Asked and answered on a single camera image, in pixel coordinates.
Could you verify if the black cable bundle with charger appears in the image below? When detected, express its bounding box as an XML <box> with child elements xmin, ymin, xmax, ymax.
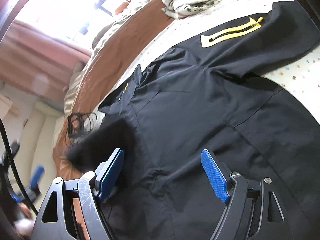
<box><xmin>66</xmin><ymin>112</ymin><xmax>98</xmax><ymax>147</ymax></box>

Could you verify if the orange-brown blanket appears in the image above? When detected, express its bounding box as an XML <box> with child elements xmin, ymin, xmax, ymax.
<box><xmin>53</xmin><ymin>0</ymin><xmax>176</xmax><ymax>181</ymax></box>

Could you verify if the cream padded headboard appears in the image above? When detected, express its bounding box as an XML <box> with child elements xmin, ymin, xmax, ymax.
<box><xmin>4</xmin><ymin>101</ymin><xmax>63</xmax><ymax>181</ymax></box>

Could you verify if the pink left curtain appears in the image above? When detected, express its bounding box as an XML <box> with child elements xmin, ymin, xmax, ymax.
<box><xmin>1</xmin><ymin>20</ymin><xmax>92</xmax><ymax>102</ymax></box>

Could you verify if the black long-sleeve jacket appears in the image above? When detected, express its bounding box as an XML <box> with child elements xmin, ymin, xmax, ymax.
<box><xmin>102</xmin><ymin>2</ymin><xmax>319</xmax><ymax>239</ymax></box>

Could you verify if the black folded garment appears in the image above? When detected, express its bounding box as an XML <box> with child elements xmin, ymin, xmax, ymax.
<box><xmin>66</xmin><ymin>115</ymin><xmax>143</xmax><ymax>180</ymax></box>

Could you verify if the floral white bed sheet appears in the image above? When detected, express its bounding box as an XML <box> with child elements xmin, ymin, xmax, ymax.
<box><xmin>102</xmin><ymin>0</ymin><xmax>319</xmax><ymax>120</ymax></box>

